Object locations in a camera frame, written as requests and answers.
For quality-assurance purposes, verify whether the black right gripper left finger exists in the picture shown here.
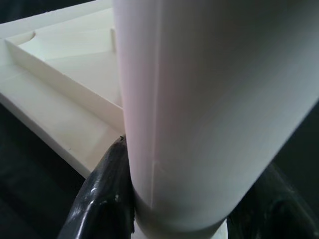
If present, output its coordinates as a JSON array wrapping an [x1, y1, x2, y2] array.
[[58, 135, 137, 239]]

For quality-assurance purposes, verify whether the white plastic table top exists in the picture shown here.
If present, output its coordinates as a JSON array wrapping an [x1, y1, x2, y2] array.
[[0, 0, 229, 239]]

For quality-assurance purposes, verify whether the black table cloth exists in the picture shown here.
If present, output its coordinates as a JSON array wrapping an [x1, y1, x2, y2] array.
[[0, 0, 319, 239]]

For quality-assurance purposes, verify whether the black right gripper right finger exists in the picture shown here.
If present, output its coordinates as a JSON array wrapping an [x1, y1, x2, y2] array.
[[228, 161, 319, 239]]

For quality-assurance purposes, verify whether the white plastic table leg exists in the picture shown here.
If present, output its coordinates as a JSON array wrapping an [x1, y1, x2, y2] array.
[[111, 0, 319, 232]]

